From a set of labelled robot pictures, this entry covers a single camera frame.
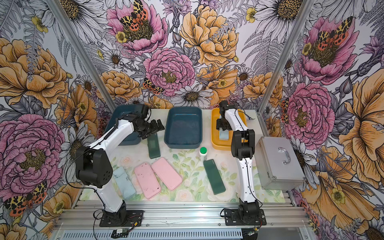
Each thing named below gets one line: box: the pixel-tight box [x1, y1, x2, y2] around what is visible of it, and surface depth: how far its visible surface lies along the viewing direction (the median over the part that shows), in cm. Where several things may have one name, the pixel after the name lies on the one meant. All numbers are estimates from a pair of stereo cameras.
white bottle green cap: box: [199, 146, 208, 162], surface depth 91 cm
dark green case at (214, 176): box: [203, 159, 226, 195], surface depth 89 cm
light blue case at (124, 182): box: [113, 166, 137, 199], surface depth 83 cm
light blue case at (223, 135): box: [219, 127, 229, 141], surface depth 104 cm
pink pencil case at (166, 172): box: [151, 157, 183, 191], surface depth 89 cm
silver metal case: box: [254, 136, 306, 191], surface depth 80 cm
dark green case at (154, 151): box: [147, 133, 161, 159], surface depth 100 cm
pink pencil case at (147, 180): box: [134, 162, 162, 199], surface depth 87 cm
